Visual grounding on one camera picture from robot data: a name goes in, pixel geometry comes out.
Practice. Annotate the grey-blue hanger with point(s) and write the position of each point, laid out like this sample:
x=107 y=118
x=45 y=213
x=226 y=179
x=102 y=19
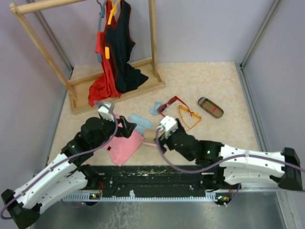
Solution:
x=101 y=16

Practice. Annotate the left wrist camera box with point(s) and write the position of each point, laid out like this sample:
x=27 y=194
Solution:
x=105 y=110

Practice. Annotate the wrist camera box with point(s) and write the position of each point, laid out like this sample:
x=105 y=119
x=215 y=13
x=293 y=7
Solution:
x=105 y=110
x=169 y=125

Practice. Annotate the pink shirt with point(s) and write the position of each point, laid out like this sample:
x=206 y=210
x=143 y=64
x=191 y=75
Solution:
x=120 y=149

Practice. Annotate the orange sunglasses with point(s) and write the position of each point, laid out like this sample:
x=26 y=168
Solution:
x=189 y=119

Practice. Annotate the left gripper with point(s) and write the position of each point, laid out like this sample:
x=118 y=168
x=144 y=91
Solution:
x=129 y=126

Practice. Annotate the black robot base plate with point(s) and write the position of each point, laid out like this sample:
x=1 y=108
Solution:
x=154 y=182

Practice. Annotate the wooden clothes rack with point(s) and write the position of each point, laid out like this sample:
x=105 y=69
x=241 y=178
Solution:
x=78 y=89

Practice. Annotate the black tank top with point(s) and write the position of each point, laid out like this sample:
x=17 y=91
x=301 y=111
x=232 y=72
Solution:
x=120 y=44

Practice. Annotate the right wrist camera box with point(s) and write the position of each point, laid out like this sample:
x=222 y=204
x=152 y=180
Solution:
x=169 y=125

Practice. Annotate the brown glasses case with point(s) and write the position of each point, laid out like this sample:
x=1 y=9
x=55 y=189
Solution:
x=210 y=107

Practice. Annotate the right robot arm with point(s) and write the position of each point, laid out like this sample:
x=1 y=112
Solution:
x=228 y=164

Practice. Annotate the white cable duct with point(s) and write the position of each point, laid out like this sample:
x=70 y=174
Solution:
x=93 y=197

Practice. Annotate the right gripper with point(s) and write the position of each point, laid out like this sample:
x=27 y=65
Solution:
x=162 y=140

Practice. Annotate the small blue cloth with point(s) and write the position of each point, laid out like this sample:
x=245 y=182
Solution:
x=155 y=109

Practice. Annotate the light blue cleaning cloth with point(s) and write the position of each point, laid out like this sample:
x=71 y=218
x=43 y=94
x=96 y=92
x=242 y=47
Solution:
x=142 y=124

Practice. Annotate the red sunglasses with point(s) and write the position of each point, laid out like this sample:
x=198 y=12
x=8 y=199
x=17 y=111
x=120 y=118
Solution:
x=170 y=102

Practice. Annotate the yellow hanger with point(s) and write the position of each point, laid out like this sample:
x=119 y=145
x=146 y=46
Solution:
x=112 y=13

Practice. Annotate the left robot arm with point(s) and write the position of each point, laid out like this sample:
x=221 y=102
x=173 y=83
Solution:
x=66 y=174

